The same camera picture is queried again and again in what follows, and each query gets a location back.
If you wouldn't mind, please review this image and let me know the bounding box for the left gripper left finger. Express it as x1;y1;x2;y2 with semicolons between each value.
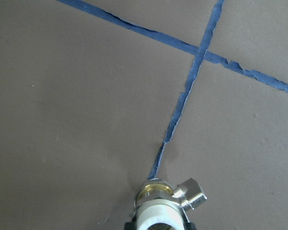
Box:
124;217;137;230

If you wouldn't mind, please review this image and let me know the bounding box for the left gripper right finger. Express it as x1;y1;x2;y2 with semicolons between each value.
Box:
184;218;196;230

